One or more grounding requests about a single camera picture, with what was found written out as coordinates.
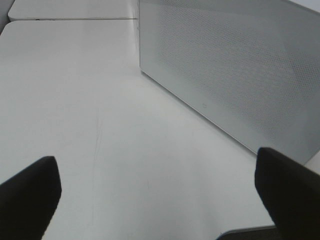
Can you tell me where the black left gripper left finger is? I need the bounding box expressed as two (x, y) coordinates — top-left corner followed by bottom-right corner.
(0, 156), (62, 240)

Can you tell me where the white microwave door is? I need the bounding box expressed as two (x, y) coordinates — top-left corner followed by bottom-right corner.
(138, 0), (320, 164)

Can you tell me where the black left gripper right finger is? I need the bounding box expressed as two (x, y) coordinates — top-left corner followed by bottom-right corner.
(254, 147), (320, 240)

